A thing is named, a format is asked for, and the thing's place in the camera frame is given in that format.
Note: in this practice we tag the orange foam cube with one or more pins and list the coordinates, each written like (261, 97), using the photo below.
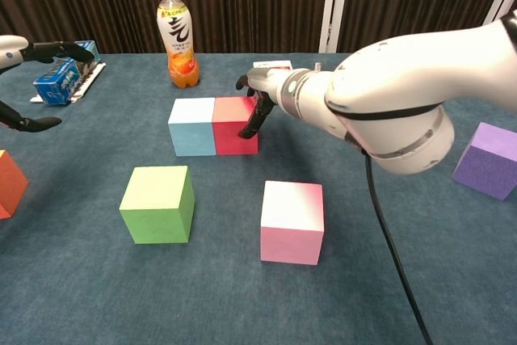
(11, 187)

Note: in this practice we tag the teal table cloth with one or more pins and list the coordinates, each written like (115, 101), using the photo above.
(202, 300)

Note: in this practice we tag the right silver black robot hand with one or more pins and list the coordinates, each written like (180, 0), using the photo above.
(266, 82)

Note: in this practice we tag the purple foam cube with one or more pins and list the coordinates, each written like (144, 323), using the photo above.
(486, 167)

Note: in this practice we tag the red foam cube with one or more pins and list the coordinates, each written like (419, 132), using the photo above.
(230, 139)

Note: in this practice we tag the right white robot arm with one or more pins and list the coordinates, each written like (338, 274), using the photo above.
(404, 90)

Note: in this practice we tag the pink foam cube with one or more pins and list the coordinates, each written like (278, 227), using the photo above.
(291, 236)

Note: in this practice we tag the red and white packet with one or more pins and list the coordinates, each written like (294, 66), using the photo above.
(272, 64)

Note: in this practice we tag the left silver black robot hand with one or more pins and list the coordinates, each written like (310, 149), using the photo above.
(10, 52)

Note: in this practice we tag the orange drink bottle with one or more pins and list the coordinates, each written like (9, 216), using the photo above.
(179, 38)

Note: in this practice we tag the blue cookie box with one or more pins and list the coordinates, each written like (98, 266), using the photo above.
(60, 80)

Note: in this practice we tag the green foam cube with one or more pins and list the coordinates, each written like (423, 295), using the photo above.
(155, 215)

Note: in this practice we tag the light blue foam cube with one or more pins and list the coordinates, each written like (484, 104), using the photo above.
(194, 135)

